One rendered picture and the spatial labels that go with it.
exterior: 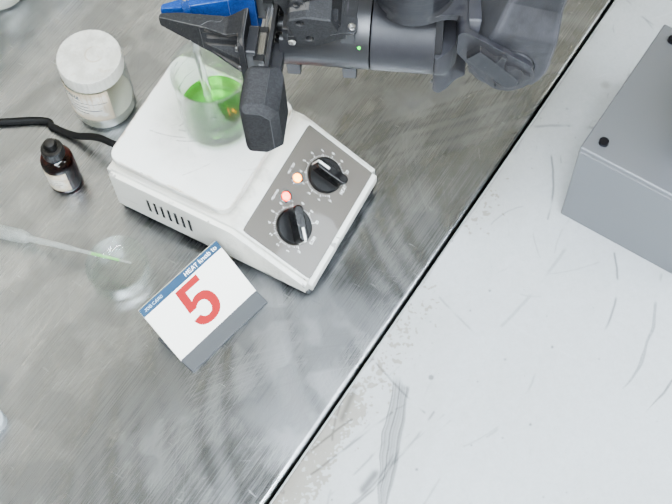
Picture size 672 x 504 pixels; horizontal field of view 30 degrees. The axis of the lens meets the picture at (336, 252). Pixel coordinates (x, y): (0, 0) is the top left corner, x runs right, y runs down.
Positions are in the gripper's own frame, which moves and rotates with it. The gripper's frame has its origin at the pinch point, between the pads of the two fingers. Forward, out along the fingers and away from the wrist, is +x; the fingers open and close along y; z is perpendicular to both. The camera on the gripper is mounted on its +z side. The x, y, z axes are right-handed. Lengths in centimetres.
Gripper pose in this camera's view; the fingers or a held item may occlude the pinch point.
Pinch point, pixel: (207, 18)
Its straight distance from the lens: 93.7
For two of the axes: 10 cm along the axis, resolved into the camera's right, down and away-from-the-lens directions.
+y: -1.1, 9.0, -4.2
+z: -0.4, -4.2, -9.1
